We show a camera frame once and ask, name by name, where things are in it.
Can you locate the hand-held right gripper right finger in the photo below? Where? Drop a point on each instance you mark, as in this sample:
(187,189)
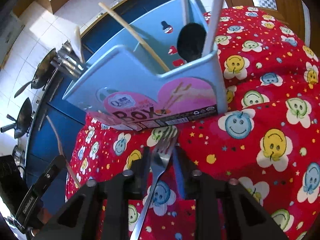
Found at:
(179,175)

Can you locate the white chopstick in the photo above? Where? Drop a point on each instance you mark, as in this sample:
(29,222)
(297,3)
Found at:
(183,0)
(215,17)

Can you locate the black countertop appliance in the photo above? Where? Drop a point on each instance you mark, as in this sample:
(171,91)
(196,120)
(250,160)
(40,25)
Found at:
(10,180)

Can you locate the black spoon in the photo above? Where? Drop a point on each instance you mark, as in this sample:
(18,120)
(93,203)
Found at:
(191,42)

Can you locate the blue kitchen cabinet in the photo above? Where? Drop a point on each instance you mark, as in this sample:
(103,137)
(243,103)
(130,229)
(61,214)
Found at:
(62,110)

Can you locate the wooden door with glass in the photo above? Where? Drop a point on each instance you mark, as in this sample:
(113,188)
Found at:
(287,17)

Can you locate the metal fork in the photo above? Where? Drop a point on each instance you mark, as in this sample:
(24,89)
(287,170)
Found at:
(160,157)

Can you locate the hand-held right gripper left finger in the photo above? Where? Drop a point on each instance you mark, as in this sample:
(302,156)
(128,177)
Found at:
(143,165)

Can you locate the red smiley flower tablecloth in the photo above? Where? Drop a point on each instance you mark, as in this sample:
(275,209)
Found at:
(250,80)

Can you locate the metal table knife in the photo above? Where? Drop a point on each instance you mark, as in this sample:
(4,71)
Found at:
(67,55)

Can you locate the dark metal wok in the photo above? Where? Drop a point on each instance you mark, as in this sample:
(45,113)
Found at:
(23,117)
(43,71)

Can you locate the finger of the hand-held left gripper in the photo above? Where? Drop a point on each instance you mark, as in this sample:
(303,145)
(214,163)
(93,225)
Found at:
(56,170)

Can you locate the small metal pot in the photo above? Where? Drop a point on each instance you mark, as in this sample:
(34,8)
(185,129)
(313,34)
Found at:
(18,155)

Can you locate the wooden chopstick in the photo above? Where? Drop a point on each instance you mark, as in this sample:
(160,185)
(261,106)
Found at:
(135,36)
(58,142)

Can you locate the light blue utensil box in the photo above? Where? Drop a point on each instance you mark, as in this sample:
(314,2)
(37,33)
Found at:
(100,80)

